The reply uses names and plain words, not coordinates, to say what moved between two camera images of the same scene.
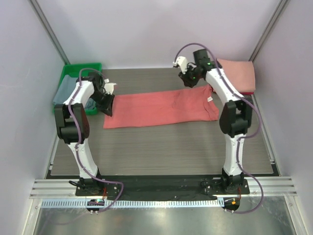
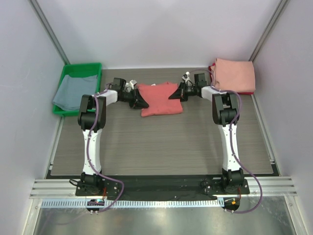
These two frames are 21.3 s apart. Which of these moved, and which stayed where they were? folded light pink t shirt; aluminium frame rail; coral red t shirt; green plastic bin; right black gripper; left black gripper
Moved: coral red t shirt; left black gripper; right black gripper
Stayed: green plastic bin; aluminium frame rail; folded light pink t shirt
